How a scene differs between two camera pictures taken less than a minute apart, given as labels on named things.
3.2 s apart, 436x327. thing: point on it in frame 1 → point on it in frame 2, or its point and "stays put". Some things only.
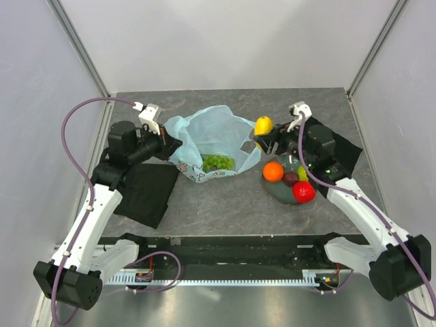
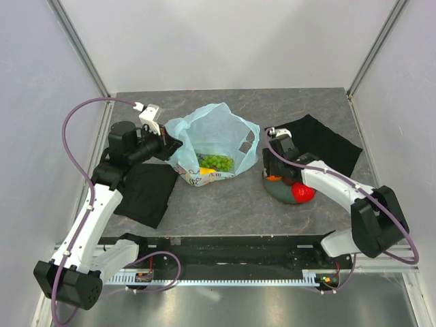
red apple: x=304 y=191 stays put
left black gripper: x=167 y=144 stays put
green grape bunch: x=218 y=161 stays put
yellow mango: x=263 y=125 → x=204 y=171
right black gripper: x=283 y=134 → x=269 y=157
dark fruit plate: x=279 y=191 stays put
